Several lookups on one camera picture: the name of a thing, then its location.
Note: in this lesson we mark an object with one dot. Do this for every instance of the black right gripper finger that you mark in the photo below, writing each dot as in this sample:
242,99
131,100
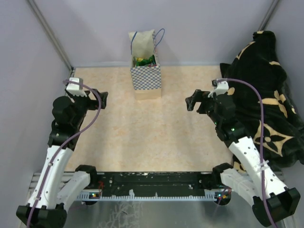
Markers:
190,102
193,93

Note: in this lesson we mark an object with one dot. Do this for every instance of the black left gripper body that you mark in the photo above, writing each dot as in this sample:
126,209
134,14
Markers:
82,104

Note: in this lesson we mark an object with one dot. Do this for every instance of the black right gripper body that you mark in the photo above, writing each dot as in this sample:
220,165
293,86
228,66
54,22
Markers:
207,103

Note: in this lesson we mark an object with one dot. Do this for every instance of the blue checkered paper bag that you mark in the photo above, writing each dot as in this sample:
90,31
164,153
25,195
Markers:
146,80

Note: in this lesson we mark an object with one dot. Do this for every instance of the green snack packet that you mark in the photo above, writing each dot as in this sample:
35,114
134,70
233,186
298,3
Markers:
148,62

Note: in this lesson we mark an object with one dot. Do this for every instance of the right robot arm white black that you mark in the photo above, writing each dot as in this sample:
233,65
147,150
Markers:
271,200

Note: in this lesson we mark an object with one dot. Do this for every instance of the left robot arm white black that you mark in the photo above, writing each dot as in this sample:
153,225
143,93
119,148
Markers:
49,204

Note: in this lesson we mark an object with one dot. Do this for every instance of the black floral blanket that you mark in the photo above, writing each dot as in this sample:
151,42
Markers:
270,119

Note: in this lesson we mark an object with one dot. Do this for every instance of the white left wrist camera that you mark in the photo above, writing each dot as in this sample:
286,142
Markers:
75,89

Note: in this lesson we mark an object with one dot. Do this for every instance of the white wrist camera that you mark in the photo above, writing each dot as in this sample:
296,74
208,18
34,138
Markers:
75,89
220,87

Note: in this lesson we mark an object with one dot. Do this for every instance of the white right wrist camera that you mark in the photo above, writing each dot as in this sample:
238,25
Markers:
220,87

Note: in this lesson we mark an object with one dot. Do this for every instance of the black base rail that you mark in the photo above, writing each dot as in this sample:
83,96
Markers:
160,184

